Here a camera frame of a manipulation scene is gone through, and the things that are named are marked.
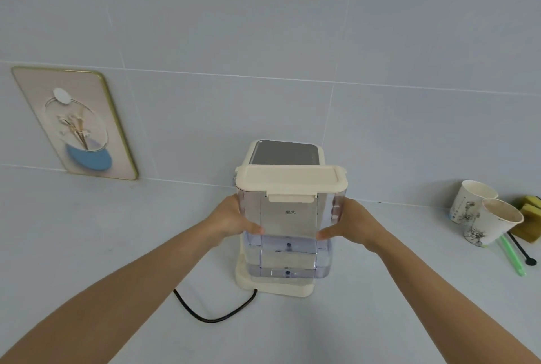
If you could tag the printed paper cup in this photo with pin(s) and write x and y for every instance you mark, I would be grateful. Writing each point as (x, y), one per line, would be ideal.
(467, 201)
(488, 222)

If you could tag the person's left thumb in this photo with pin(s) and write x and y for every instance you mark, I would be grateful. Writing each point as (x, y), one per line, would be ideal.
(252, 227)

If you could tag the person's right thumb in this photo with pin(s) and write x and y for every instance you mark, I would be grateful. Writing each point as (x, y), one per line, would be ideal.
(332, 230)

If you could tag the green straw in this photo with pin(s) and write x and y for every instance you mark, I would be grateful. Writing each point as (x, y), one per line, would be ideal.
(512, 256)

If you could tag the yellow green sponge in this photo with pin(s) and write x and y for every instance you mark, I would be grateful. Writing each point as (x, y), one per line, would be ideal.
(530, 218)

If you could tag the person's left hand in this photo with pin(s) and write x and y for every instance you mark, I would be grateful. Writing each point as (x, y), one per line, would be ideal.
(228, 219)

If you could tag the person's right forearm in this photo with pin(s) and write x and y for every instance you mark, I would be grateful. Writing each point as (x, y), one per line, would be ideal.
(448, 300)

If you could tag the black stirring spoon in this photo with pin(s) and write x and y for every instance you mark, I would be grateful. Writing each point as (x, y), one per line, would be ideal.
(522, 249)

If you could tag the person's left forearm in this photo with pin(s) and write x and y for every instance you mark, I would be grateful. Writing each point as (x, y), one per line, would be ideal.
(103, 298)

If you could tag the framed flower picture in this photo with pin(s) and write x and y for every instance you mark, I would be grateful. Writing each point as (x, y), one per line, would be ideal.
(76, 123)

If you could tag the cream water dispenser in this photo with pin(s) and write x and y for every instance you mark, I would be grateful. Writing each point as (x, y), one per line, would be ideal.
(282, 154)

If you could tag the person's right hand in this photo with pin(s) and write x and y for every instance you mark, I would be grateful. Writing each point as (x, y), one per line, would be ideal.
(353, 224)

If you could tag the clear water tank cream lid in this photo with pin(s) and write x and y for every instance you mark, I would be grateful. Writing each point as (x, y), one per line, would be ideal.
(291, 216)

